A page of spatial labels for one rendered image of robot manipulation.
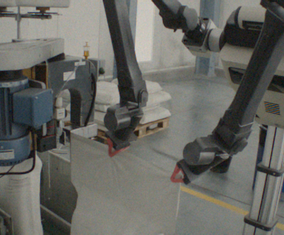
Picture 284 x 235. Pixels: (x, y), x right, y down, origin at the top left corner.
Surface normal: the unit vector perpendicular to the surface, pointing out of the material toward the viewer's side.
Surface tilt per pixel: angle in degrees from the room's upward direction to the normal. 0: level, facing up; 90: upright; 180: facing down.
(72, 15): 90
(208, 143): 29
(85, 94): 90
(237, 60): 40
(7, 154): 90
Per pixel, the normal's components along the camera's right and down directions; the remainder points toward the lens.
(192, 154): -0.76, -0.06
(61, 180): -0.64, 0.18
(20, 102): -0.28, 0.25
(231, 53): -0.37, -0.62
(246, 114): 0.41, 0.60
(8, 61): 0.51, 0.27
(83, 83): 0.76, 0.22
